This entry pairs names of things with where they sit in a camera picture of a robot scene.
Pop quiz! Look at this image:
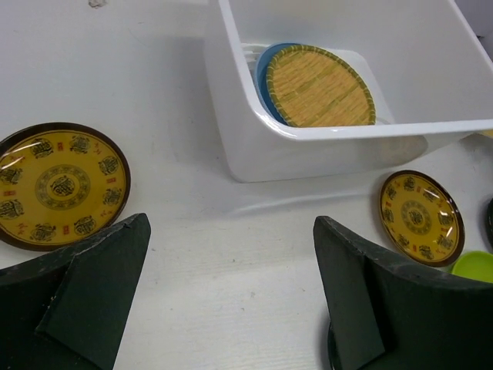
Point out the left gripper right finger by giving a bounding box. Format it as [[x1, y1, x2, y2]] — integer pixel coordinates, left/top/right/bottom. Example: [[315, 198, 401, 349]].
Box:
[[313, 216, 492, 369]]

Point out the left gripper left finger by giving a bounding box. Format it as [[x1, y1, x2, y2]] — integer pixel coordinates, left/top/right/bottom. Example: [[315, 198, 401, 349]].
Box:
[[1, 214, 151, 369]]

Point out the round bamboo woven plate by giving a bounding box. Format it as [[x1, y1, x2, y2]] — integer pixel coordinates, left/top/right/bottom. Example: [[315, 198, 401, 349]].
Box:
[[266, 44, 377, 128]]

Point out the blue plate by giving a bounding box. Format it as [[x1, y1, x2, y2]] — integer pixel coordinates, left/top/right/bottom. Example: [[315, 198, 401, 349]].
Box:
[[253, 42, 294, 126]]

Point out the white plastic bin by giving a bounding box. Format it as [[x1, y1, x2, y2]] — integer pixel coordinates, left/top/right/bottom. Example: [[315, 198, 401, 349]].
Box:
[[204, 1, 492, 182]]

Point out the black flat plate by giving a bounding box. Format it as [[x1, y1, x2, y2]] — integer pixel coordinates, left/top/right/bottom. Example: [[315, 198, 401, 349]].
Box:
[[327, 323, 339, 370]]

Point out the yellow patterned plate right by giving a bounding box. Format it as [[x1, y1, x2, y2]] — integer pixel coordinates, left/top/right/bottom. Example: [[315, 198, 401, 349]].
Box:
[[378, 170, 465, 267]]

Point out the yellow patterned plate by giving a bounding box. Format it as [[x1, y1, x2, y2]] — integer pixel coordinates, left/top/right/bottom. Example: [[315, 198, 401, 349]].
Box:
[[378, 170, 465, 267], [1, 122, 131, 251]]

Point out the lime green plate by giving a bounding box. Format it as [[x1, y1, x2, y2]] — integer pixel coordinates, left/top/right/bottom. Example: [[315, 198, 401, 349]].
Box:
[[451, 251, 493, 283]]

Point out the yellow patterned plate left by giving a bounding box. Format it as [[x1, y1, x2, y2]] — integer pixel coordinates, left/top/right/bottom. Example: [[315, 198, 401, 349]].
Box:
[[1, 122, 131, 251]]

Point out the black glossy bowl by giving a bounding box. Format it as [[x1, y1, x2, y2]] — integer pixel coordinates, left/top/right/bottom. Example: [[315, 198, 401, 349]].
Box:
[[480, 199, 493, 250]]

